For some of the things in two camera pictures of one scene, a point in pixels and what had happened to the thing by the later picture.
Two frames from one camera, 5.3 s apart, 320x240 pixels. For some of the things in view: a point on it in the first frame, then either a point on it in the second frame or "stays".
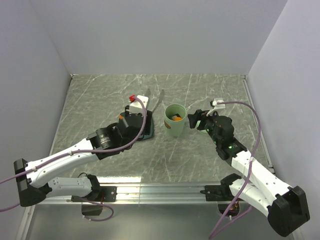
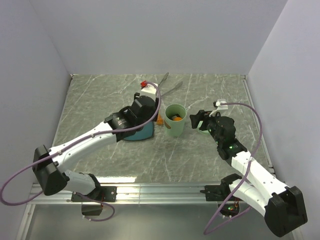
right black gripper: [200, 115] stays
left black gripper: [147, 128] -> [155, 111]
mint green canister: [174, 128] stays
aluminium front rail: [184, 193] stays
